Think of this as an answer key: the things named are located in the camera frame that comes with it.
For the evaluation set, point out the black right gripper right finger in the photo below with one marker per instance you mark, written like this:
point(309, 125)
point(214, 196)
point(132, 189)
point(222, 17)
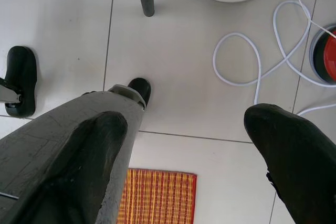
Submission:
point(296, 171)

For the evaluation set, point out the red yellow woven mat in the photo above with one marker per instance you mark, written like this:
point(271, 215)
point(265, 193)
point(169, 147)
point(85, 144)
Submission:
point(157, 197)

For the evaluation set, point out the white robot left leg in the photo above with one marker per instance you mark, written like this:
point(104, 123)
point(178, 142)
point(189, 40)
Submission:
point(8, 94)

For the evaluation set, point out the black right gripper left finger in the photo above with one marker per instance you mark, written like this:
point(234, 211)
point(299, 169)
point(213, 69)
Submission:
point(78, 171)

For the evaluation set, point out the grey robot right leg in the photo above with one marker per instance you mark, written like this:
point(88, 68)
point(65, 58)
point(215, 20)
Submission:
point(47, 132)

